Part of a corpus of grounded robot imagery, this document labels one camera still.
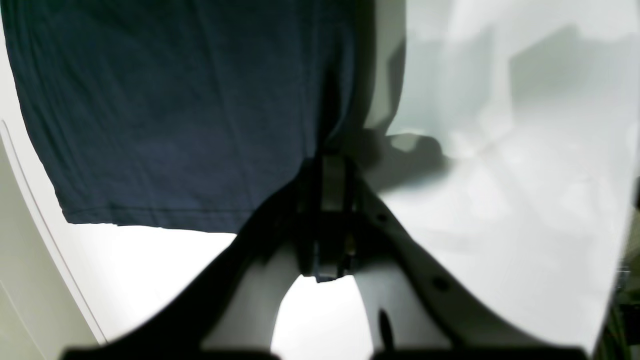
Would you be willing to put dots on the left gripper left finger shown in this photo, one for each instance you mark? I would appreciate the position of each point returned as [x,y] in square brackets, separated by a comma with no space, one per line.
[228,311]

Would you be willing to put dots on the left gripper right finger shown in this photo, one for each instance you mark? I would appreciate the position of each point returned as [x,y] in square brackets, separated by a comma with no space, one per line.
[415,308]

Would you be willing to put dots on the dark navy T-shirt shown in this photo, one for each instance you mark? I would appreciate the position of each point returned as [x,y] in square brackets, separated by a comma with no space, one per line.
[178,114]

